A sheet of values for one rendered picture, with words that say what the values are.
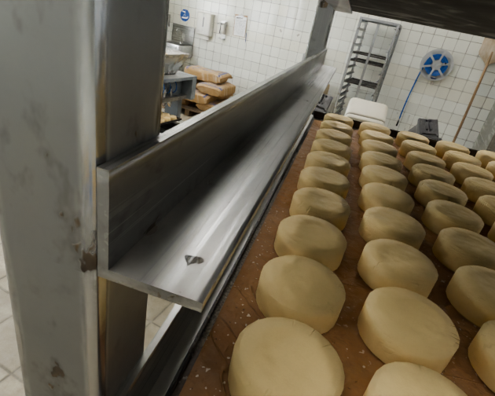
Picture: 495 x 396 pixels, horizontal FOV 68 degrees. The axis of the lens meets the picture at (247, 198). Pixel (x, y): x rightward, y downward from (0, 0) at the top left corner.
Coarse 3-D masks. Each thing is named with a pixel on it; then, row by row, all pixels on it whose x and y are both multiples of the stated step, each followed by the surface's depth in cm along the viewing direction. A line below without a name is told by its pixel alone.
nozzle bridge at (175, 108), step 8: (176, 72) 247; (184, 72) 252; (168, 80) 225; (176, 80) 231; (184, 80) 239; (192, 80) 247; (168, 88) 241; (184, 88) 252; (192, 88) 250; (168, 96) 240; (176, 96) 244; (184, 96) 251; (192, 96) 254; (176, 104) 261; (168, 112) 267; (176, 112) 263
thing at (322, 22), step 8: (320, 0) 59; (320, 8) 59; (328, 8) 59; (320, 16) 60; (328, 16) 59; (312, 24) 60; (320, 24) 60; (328, 24) 60; (312, 32) 61; (320, 32) 60; (328, 32) 60; (312, 40) 61; (320, 40) 61; (312, 48) 62; (320, 48) 61
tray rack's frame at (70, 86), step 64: (0, 0) 7; (64, 0) 6; (128, 0) 7; (0, 64) 7; (64, 64) 7; (128, 64) 8; (0, 128) 8; (64, 128) 8; (128, 128) 9; (0, 192) 9; (64, 192) 8; (64, 256) 9; (64, 320) 10; (128, 320) 12; (64, 384) 12
